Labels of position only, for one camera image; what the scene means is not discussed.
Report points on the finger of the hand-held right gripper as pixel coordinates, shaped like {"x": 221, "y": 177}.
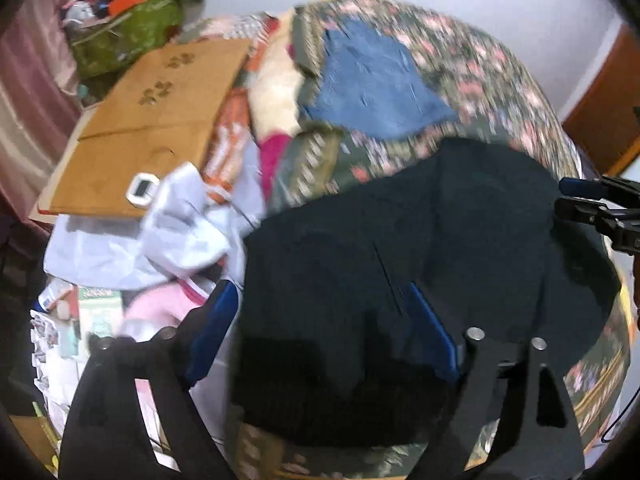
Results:
{"x": 580, "y": 187}
{"x": 575, "y": 209}

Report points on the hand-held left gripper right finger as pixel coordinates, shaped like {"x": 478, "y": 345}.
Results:
{"x": 432, "y": 332}

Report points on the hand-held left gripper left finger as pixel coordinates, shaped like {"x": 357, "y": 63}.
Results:
{"x": 212, "y": 332}

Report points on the black pants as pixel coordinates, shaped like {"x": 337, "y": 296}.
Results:
{"x": 410, "y": 240}

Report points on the pink cloth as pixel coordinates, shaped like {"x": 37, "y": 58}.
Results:
{"x": 155, "y": 310}

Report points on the brown wooden door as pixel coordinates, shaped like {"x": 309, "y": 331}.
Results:
{"x": 607, "y": 110}

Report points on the light blue cloth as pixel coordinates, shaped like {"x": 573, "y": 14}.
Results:
{"x": 165, "y": 240}

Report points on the green white carton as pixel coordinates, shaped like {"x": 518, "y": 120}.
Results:
{"x": 100, "y": 310}

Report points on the floral bed blanket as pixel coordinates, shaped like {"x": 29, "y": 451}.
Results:
{"x": 480, "y": 75}

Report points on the small white timer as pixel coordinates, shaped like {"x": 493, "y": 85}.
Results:
{"x": 141, "y": 189}

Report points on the magenta cloth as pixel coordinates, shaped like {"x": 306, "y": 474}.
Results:
{"x": 272, "y": 157}

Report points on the orange white printed cloth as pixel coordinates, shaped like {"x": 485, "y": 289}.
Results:
{"x": 232, "y": 140}

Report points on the flat brown cardboard box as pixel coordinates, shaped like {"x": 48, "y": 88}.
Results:
{"x": 150, "y": 130}

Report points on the folded blue jeans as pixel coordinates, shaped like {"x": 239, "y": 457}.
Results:
{"x": 372, "y": 85}

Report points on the cream cloth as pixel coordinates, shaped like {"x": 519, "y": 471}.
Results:
{"x": 277, "y": 90}

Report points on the pink striped curtain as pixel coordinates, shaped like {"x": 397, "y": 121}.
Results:
{"x": 30, "y": 110}

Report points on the green bag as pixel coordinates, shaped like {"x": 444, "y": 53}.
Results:
{"x": 125, "y": 35}

